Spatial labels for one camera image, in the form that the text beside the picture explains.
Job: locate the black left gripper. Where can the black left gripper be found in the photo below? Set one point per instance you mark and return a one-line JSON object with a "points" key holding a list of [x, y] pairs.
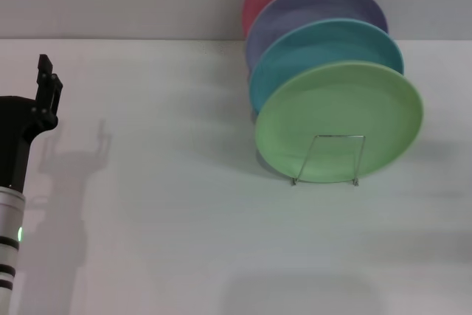
{"points": [[14, 130]]}

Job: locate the green plate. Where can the green plate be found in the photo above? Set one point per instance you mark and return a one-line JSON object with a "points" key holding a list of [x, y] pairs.
{"points": [[339, 119]]}

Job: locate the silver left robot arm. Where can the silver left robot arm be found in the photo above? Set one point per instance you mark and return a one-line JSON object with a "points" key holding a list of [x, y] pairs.
{"points": [[9, 211]]}

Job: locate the blue plate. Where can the blue plate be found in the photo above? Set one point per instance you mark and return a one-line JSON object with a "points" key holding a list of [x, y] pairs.
{"points": [[313, 45]]}

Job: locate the purple plate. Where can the purple plate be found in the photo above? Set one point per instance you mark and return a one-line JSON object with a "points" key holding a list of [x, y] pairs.
{"points": [[313, 5]]}

